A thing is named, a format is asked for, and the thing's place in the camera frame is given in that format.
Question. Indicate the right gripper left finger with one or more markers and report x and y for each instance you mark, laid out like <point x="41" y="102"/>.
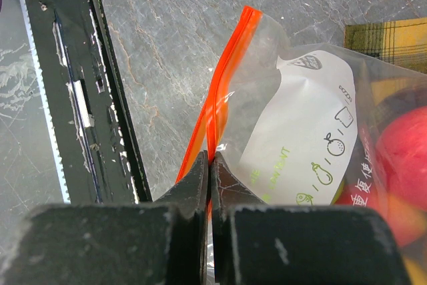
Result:
<point x="188" y="200"/>

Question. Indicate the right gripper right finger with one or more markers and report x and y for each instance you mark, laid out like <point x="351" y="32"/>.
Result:
<point x="239" y="240"/>

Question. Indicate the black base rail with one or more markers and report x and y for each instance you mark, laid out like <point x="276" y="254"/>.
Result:
<point x="94" y="144"/>

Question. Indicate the clear zip top bag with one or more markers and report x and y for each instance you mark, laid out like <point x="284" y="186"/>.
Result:
<point x="296" y="125"/>

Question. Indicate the yellow plaid shirt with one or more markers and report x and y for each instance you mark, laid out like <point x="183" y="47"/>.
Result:
<point x="401" y="43"/>

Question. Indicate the red fake tomato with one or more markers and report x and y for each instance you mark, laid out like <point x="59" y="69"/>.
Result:
<point x="401" y="157"/>

